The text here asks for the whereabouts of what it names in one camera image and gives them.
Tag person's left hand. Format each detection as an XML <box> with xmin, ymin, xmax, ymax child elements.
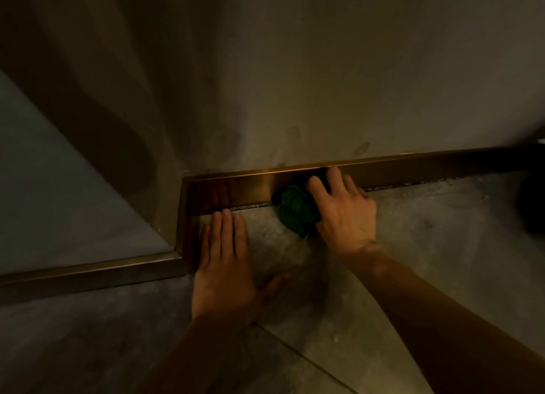
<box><xmin>191</xmin><ymin>208</ymin><xmax>293</xmax><ymax>324</ymax></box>

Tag person's right hand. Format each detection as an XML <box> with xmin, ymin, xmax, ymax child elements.
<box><xmin>306</xmin><ymin>166</ymin><xmax>381</xmax><ymax>258</ymax></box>

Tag green cleaning cloth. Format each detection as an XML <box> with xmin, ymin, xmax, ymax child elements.
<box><xmin>272</xmin><ymin>176</ymin><xmax>330</xmax><ymax>239</ymax></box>

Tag person's left forearm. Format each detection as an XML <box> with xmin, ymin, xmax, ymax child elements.
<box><xmin>138</xmin><ymin>313</ymin><xmax>260</xmax><ymax>394</ymax></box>

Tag person's right forearm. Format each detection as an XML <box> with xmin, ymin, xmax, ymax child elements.
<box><xmin>338</xmin><ymin>242</ymin><xmax>545</xmax><ymax>394</ymax></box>

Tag short brass metal baseboard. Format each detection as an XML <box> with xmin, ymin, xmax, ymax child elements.
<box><xmin>174</xmin><ymin>174</ymin><xmax>204</xmax><ymax>273</ymax></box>

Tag long brass metal baseboard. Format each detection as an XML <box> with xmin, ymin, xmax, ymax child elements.
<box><xmin>184</xmin><ymin>144</ymin><xmax>545</xmax><ymax>216</ymax></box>

